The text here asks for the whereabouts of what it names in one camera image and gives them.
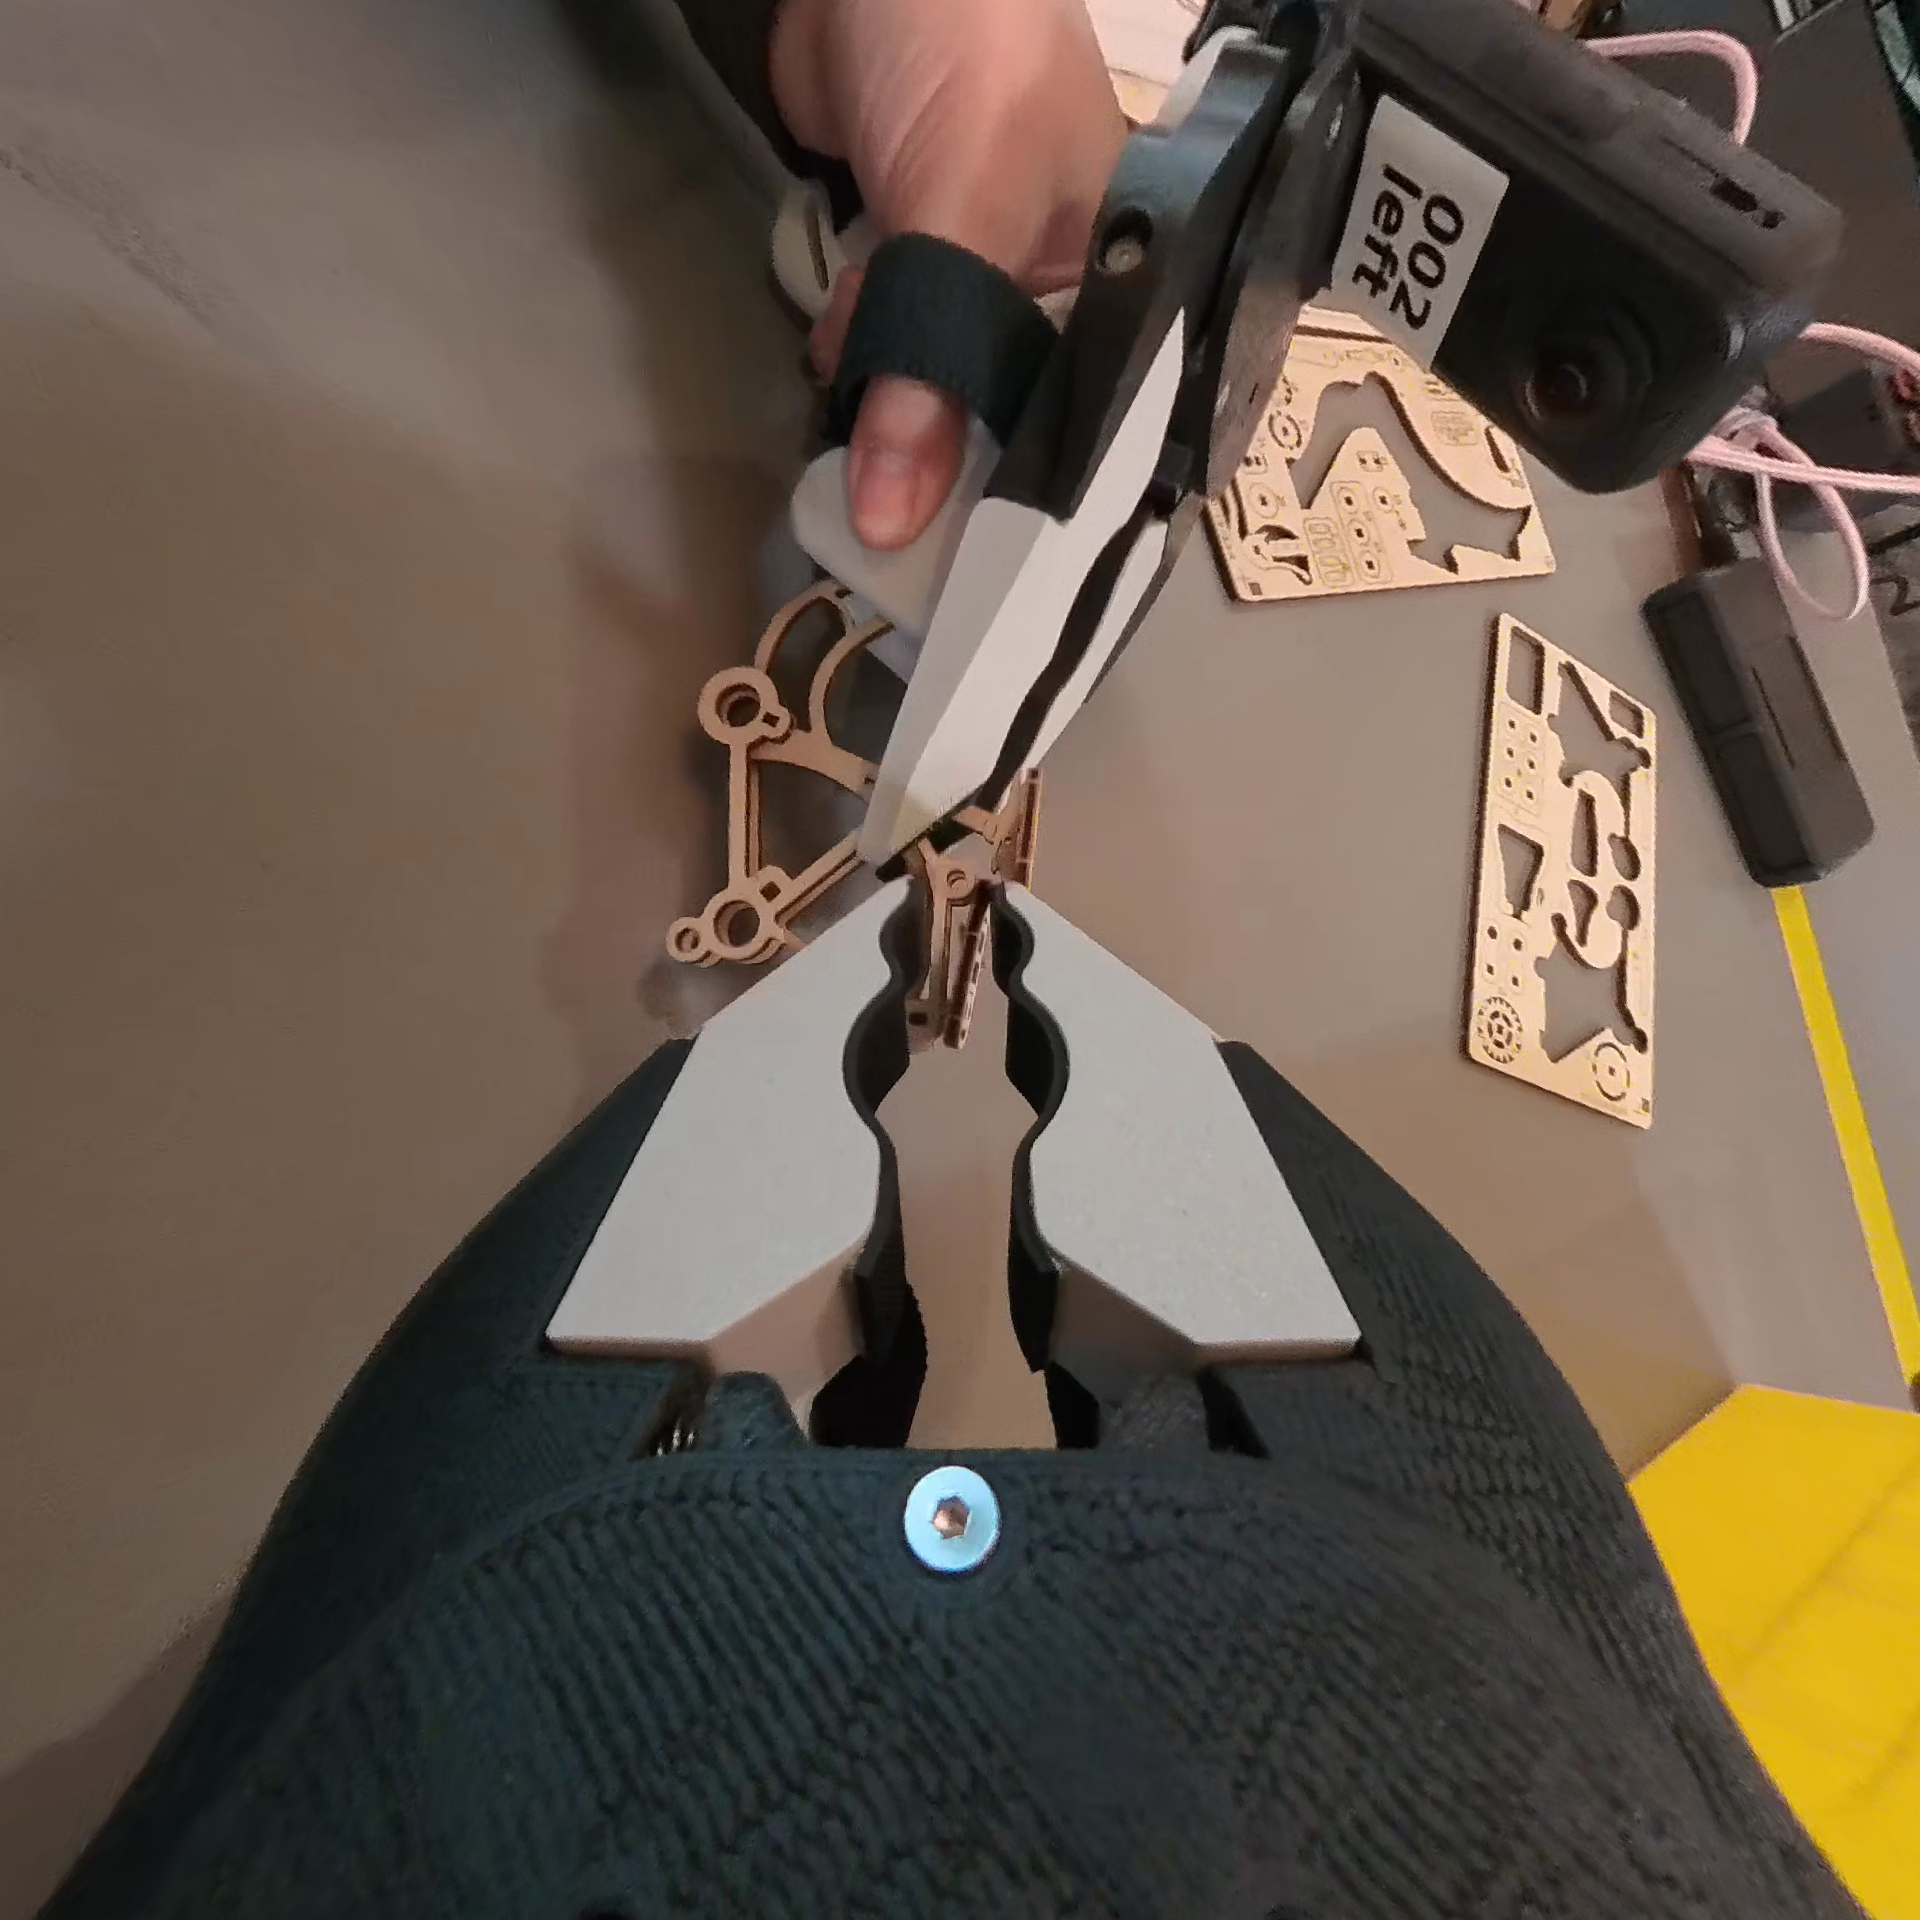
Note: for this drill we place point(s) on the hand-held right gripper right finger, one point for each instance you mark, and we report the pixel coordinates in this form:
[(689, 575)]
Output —
[(1184, 1202)]

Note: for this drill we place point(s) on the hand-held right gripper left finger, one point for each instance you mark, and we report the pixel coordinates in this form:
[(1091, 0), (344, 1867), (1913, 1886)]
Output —
[(720, 1186)]

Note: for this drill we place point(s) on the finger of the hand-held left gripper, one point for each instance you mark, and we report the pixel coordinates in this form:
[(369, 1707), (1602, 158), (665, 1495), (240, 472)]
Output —
[(1148, 599), (989, 661)]

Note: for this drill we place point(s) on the wooden model frame part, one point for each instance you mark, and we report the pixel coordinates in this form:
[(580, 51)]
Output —
[(769, 722)]

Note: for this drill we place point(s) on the slotted wooden strip part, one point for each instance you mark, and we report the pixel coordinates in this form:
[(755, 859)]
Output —
[(954, 990)]

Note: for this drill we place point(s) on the wide wooden parts sheet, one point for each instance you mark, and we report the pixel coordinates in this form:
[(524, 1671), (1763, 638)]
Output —
[(1483, 525)]

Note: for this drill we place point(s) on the narrow wooden parts sheet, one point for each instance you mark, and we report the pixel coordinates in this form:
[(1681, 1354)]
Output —
[(1628, 932)]

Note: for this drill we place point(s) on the person's left hand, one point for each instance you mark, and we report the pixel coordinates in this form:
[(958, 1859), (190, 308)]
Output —
[(931, 119)]

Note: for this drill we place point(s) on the black power bank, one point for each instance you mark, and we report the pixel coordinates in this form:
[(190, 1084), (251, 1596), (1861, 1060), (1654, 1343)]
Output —
[(1756, 722)]

